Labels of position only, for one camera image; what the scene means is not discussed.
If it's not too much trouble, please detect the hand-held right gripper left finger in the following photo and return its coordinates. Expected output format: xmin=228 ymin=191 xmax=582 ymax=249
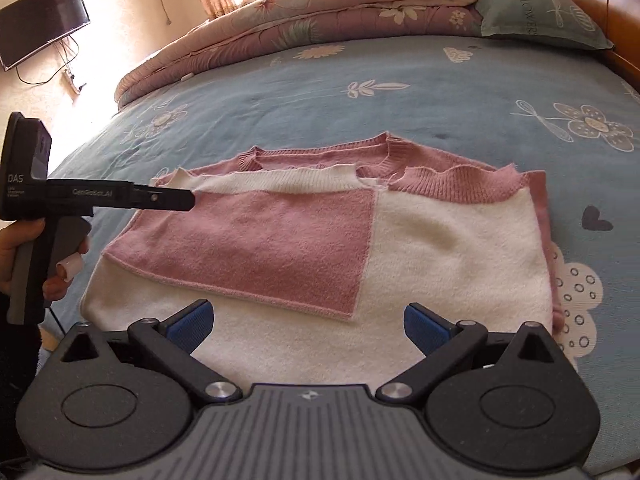
xmin=60 ymin=299 xmax=242 ymax=405

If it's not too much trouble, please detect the pink and white knit sweater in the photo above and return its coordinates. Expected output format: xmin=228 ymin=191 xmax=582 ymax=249
xmin=80 ymin=131 xmax=568 ymax=386

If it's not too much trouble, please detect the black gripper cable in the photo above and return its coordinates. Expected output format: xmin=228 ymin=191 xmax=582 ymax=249
xmin=45 ymin=302 xmax=68 ymax=336

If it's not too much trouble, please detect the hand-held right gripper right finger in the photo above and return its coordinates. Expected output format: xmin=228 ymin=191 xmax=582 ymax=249
xmin=376 ymin=302 xmax=558 ymax=405

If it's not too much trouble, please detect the blue floral bed sheet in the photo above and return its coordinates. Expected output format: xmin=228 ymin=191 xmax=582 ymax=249
xmin=40 ymin=35 xmax=640 ymax=480

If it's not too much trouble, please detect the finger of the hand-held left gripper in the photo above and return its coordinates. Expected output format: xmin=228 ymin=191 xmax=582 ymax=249
xmin=131 ymin=185 xmax=197 ymax=213

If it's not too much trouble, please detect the wooden headboard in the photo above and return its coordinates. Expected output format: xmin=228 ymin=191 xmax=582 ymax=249
xmin=525 ymin=0 xmax=640 ymax=96

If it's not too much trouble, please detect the black television cable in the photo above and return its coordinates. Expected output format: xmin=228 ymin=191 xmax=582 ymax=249
xmin=15 ymin=35 xmax=82 ymax=85

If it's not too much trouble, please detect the grey-green printed pillow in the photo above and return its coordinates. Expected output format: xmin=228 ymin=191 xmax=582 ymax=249
xmin=475 ymin=0 xmax=615 ymax=52

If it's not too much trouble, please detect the black wall television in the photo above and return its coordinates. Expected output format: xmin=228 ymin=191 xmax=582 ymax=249
xmin=0 ymin=0 xmax=92 ymax=72

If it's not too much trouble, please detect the folded floral quilt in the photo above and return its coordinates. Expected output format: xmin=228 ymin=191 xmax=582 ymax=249
xmin=114 ymin=0 xmax=531 ymax=108

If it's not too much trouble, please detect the person's left hand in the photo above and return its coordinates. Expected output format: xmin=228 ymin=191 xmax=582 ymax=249
xmin=0 ymin=220 xmax=92 ymax=306

